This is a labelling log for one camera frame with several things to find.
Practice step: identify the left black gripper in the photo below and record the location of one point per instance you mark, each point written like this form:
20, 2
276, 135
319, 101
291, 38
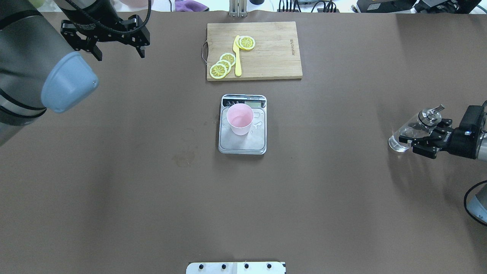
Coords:
99, 19

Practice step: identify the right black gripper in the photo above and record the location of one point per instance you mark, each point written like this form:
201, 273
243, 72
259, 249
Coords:
461, 144

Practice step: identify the clear glass sauce dispenser bottle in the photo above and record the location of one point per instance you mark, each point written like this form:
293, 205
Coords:
420, 125

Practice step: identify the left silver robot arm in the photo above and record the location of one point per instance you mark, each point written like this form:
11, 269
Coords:
42, 68

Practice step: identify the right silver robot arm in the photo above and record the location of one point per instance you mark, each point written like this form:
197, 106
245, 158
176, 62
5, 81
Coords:
428, 133

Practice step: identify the pink plastic cup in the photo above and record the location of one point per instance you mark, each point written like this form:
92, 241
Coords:
240, 118

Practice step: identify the silver digital kitchen scale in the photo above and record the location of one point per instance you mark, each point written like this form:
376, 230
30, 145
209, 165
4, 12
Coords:
252, 143

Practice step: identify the purple cloth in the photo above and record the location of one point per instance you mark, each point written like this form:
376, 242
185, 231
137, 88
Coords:
190, 6

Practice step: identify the lemon slice far end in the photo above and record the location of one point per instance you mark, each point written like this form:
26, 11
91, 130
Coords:
218, 71

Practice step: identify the bamboo cutting board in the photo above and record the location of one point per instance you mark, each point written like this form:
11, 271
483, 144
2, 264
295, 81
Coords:
275, 56

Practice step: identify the lemon slice near handle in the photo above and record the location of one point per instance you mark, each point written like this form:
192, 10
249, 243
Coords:
246, 42

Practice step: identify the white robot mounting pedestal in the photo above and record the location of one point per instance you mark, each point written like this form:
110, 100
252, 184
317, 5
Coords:
242, 267

